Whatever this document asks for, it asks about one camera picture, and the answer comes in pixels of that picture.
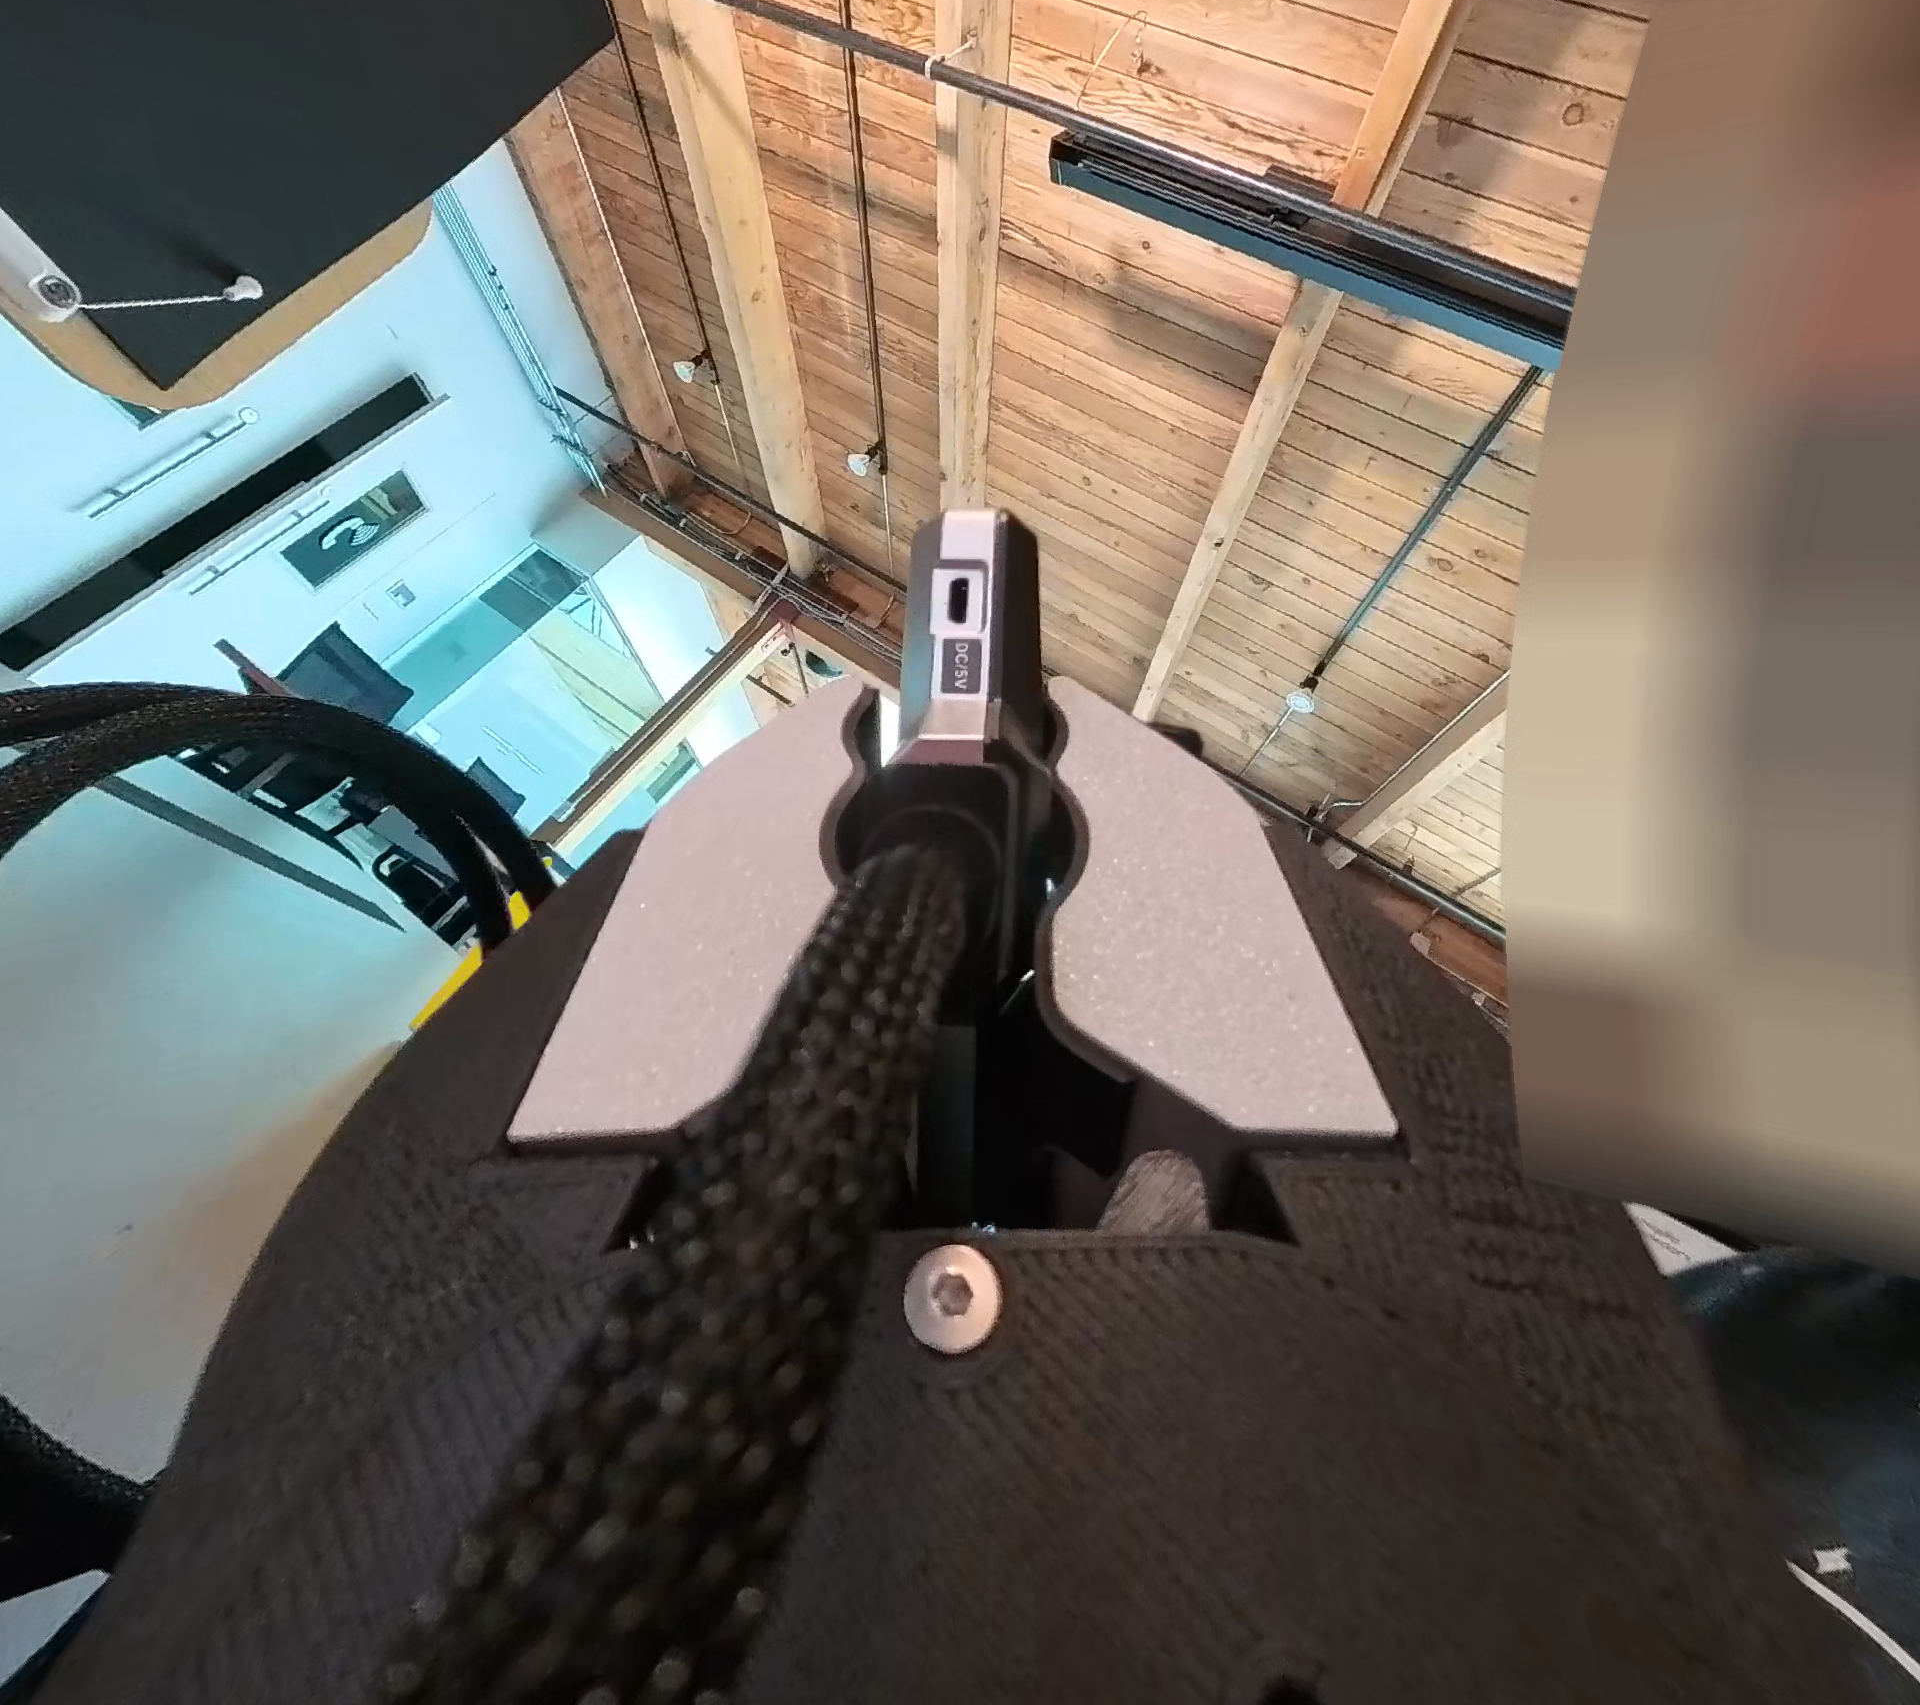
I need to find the dark cloth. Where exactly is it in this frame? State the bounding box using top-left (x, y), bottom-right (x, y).
top-left (1633, 1208), bottom-right (1920, 1705)

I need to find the yellow box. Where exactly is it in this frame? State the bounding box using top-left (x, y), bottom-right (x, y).
top-left (404, 886), bottom-right (530, 1035)

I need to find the dark wall sign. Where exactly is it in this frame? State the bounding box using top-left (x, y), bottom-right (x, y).
top-left (280, 471), bottom-right (426, 591)

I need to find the black ceiling rod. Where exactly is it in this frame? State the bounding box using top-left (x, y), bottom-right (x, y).
top-left (593, 0), bottom-right (1361, 225)

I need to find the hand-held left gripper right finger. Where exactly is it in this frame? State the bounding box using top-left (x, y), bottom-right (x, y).
top-left (1033, 676), bottom-right (1409, 1147)

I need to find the white bracket with cord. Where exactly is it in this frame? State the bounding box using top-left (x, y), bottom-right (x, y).
top-left (0, 212), bottom-right (267, 331)

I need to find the black panel with wooden frame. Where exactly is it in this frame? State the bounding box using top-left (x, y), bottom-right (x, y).
top-left (0, 0), bottom-right (620, 414)

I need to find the black ceiling light track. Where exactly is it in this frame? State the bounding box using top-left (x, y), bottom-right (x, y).
top-left (1047, 133), bottom-right (1578, 366)

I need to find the dark office desk with chairs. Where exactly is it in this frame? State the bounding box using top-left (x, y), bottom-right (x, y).
top-left (176, 622), bottom-right (530, 946)

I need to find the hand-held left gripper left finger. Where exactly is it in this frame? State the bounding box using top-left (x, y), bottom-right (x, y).
top-left (506, 682), bottom-right (903, 1156)

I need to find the black braided hdmi cable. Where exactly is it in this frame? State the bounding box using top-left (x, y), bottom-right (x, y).
top-left (0, 509), bottom-right (1056, 1705)

